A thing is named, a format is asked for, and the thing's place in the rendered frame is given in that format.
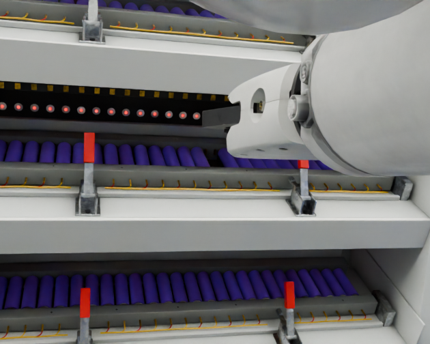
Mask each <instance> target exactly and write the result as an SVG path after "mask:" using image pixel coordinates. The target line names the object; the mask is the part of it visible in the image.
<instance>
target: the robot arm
mask: <svg viewBox="0 0 430 344"><path fill-rule="evenodd" d="M189 1H191V2H193V3H194V4H196V5H198V6H200V7H202V8H204V9H206V10H209V11H211V12H213V13H216V14H218V15H221V16H224V17H225V18H228V19H230V20H234V21H235V22H238V23H241V24H243V25H247V26H250V27H255V28H258V29H264V30H268V31H273V32H277V33H292V34H301V35H320V36H319V37H318V38H316V39H315V40H314V41H313V42H312V43H311V44H310V45H309V46H308V47H307V48H306V50H305V51H304V53H303V54H302V56H301V62H299V63H294V64H291V65H288V66H285V67H282V68H278V69H275V70H272V71H270V72H266V73H265V74H261V75H259V76H256V77H255V78H252V79H250V80H248V81H246V82H244V83H242V84H241V85H239V86H237V87H236V88H235V89H234V90H233V91H232V92H231V93H230V94H229V96H228V99H229V101H230V102H231V103H232V104H236V103H240V105H239V106H230V107H226V108H221V109H212V110H207V111H203V112H202V128H211V129H218V130H220V129H224V132H225V133H226V134H228V135H227V151H228V152H229V153H230V154H231V155H232V156H234V157H237V158H257V159H279V160H320V161H321V162H322V163H324V164H325V165H326V166H328V167H330V168H331V169H333V170H335V171H338V172H340V173H343V174H346V175H353V176H356V177H375V176H411V175H430V0H189Z"/></svg>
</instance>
